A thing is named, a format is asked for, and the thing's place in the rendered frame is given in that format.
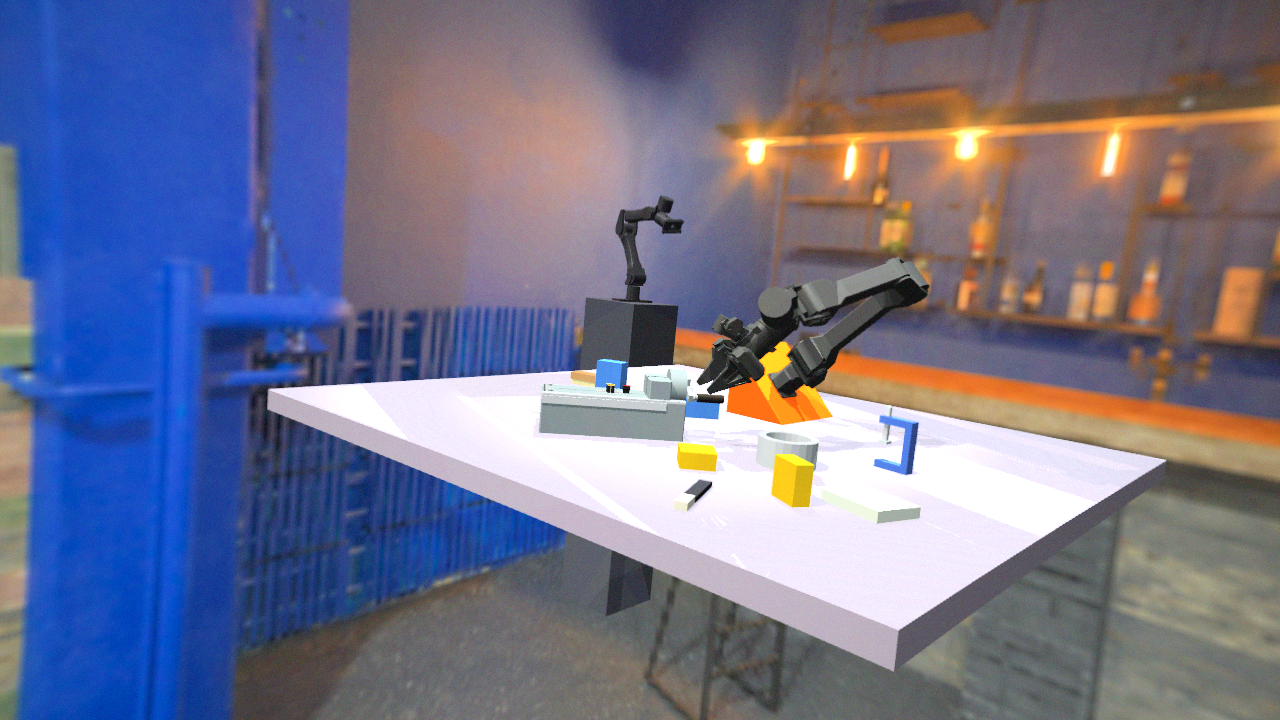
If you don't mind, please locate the blue block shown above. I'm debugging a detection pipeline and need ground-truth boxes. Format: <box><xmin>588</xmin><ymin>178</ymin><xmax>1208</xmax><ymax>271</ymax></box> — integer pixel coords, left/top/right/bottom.
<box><xmin>685</xmin><ymin>398</ymin><xmax>721</xmax><ymax>419</ymax></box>
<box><xmin>595</xmin><ymin>359</ymin><xmax>628</xmax><ymax>389</ymax></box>

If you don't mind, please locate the blue c-clamp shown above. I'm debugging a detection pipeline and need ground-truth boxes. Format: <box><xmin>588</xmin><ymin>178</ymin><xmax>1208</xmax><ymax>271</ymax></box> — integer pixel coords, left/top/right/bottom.
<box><xmin>873</xmin><ymin>405</ymin><xmax>919</xmax><ymax>475</ymax></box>

